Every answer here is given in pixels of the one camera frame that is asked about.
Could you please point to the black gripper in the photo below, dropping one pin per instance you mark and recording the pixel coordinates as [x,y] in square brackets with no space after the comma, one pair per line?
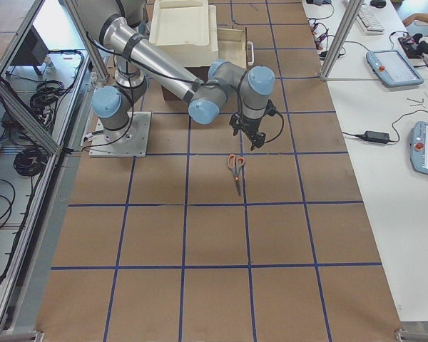
[252,128]

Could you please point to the orange grey scissors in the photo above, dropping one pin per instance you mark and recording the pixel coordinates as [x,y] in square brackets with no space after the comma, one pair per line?
[235,165]

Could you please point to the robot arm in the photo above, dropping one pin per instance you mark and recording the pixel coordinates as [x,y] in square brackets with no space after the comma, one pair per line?
[111,25]

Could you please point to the cream plastic tray lid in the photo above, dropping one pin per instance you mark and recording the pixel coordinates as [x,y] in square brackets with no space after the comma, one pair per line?
[186,31]

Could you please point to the black power adapter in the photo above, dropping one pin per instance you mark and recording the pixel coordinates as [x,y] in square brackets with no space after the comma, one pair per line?
[376,137]

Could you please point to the blue teach pendant upper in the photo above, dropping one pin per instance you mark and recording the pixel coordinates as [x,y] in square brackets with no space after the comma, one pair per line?
[393,68]

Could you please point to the blue teach pendant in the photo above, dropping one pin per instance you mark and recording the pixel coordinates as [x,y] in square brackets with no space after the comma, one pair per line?
[419,147]
[393,68]

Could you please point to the white keyboard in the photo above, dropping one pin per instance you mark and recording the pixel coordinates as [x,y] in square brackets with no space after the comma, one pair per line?
[368,22]

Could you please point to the blue teach pendant lower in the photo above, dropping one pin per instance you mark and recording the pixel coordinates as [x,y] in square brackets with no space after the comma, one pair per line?
[419,147]

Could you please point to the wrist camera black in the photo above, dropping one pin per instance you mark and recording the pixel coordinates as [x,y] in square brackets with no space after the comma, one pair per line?
[270,109]

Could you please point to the wooden drawer with white handle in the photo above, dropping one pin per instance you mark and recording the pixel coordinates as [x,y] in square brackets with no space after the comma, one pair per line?
[234,46]

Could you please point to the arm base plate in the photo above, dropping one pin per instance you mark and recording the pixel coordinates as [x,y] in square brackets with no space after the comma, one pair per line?
[131,141]

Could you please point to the aluminium frame post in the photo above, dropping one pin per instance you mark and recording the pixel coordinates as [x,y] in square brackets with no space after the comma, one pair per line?
[340,37]

